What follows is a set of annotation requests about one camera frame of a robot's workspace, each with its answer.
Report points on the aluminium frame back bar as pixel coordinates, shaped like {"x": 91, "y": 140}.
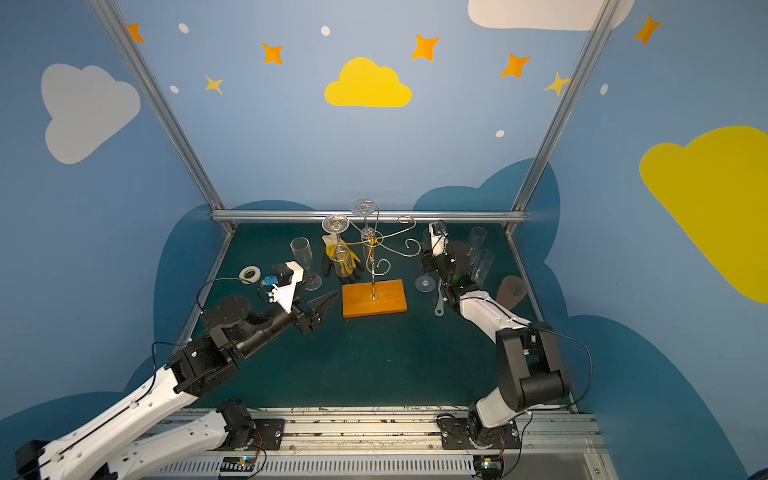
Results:
{"x": 304, "y": 216}

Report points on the clear flute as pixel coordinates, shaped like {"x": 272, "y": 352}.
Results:
{"x": 369, "y": 211}
{"x": 303, "y": 255}
{"x": 334, "y": 225}
{"x": 425, "y": 283}
{"x": 481, "y": 266}
{"x": 476, "y": 239}

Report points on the white tape roll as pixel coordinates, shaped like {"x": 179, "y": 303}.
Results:
{"x": 250, "y": 275}

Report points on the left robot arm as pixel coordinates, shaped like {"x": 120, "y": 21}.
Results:
{"x": 114, "y": 445}

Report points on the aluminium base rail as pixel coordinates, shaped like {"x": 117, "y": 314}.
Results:
{"x": 422, "y": 442}

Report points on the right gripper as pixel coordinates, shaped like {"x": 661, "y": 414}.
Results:
{"x": 437, "y": 257}

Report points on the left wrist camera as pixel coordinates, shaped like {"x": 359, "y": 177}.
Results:
{"x": 280, "y": 286}

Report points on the frosted brown plastic cup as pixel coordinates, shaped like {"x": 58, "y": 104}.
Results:
{"x": 511, "y": 292}

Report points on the yellow black rubber glove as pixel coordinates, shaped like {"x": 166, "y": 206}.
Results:
{"x": 328, "y": 267}

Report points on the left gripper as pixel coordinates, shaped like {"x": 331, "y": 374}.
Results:
{"x": 305, "y": 316}

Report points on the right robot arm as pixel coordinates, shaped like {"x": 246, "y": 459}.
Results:
{"x": 531, "y": 372}

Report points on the gold wire glass rack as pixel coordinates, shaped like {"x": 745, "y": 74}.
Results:
{"x": 380, "y": 266}

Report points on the orange wooden rack base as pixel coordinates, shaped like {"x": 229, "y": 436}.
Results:
{"x": 373, "y": 298}

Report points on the pale green scrub brush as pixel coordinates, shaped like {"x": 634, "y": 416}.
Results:
{"x": 439, "y": 309}

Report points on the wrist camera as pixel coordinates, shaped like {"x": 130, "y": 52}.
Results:
{"x": 438, "y": 234}
{"x": 280, "y": 286}

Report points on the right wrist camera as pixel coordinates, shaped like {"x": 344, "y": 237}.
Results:
{"x": 438, "y": 234}

